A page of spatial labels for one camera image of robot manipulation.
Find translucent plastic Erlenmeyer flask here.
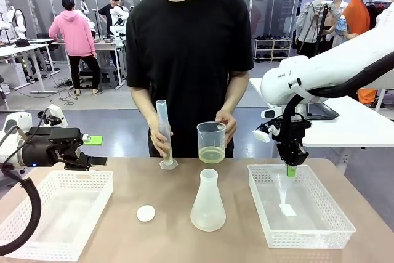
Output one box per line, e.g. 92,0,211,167
190,168,227,232

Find background person black shirt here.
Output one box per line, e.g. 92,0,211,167
98,0,124,70

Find white side table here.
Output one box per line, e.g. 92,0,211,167
248,77,394,165

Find white round flask cap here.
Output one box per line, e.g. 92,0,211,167
136,204,156,223

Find background person white shirt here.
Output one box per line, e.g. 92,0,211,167
331,0,351,42

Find mannequin in orange shirt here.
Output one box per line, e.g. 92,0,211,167
342,0,375,36

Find white background desk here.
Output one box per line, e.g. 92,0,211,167
0,38,62,95

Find black serving tray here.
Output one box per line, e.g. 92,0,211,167
307,102,340,121

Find white perforated plastic basket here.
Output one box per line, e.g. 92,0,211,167
247,163,357,250
0,169,114,262

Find mannequin in grey shirt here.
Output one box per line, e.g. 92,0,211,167
295,0,343,58

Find person in pink hoodie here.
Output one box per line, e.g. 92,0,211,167
48,0,104,97

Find clear plastic measuring beaker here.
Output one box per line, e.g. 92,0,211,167
196,121,228,164

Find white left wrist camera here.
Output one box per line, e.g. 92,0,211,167
45,104,69,129

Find grey background workbench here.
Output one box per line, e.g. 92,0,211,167
50,38,127,91

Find white humanoid robot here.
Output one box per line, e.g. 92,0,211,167
109,3,131,42

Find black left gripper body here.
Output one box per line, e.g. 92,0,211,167
20,127,84,168

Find black tripod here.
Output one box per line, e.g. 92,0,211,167
313,2,329,57

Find white paper label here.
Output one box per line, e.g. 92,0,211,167
278,203,297,217

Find black step stool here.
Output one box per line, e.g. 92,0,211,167
97,65,123,84

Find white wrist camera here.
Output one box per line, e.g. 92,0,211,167
45,104,69,129
252,117,283,144

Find person torso black T-shirt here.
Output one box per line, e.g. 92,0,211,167
125,0,255,158

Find clear plastic graduated cylinder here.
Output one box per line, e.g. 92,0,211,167
155,99,180,171

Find person's right forearm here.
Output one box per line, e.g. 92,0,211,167
130,86,161,133

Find mannequin in orange trousers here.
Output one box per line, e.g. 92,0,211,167
358,88,378,106

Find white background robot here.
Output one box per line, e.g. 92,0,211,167
5,6,29,41

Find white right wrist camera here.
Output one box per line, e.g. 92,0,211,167
252,117,283,144

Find black floor cables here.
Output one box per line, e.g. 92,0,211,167
46,76,82,106

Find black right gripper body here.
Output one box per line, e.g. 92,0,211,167
275,119,310,150

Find person's right hand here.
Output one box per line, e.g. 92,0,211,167
148,120,174,159

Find mannequin in blue dress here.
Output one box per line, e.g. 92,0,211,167
335,16,350,35

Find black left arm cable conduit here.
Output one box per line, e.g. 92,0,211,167
0,163,42,257

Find person's left hand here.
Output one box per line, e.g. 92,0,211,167
214,109,238,150

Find clear plastic funnel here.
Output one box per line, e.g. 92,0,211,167
275,172,293,209

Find white shoe rack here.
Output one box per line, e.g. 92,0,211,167
253,33,293,64

